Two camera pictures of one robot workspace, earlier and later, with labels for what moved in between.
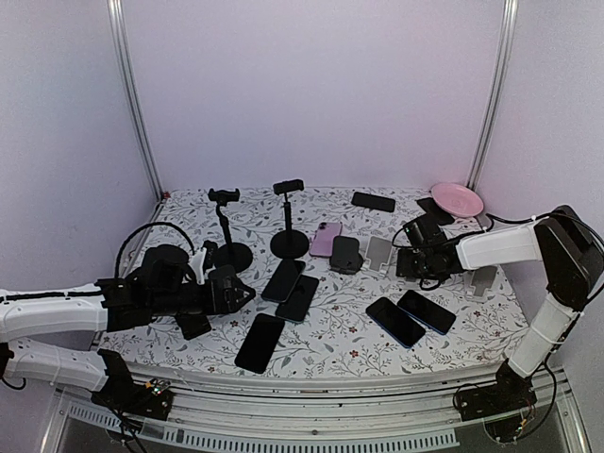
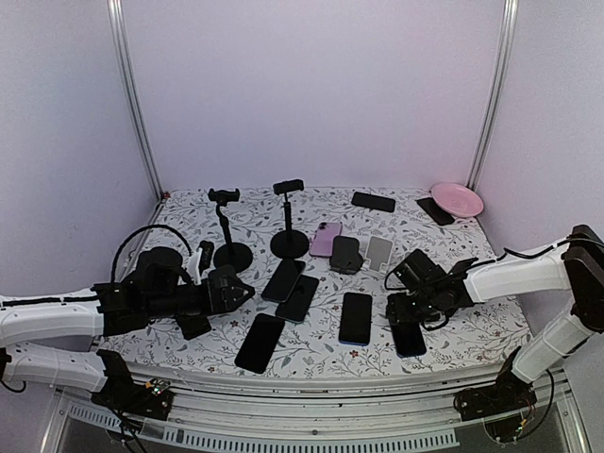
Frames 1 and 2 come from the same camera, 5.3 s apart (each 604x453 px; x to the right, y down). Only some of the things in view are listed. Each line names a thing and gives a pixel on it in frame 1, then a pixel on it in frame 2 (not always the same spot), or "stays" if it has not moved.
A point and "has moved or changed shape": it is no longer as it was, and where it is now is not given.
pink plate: [458, 200] stays
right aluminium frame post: [511, 12] stays
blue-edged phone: [395, 321] -> [355, 318]
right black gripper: [402, 265] -> [397, 312]
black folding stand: [227, 292] stays
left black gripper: [208, 310] stays
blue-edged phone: [426, 310] has moved or changed shape
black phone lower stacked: [299, 300] stays
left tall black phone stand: [231, 255] stays
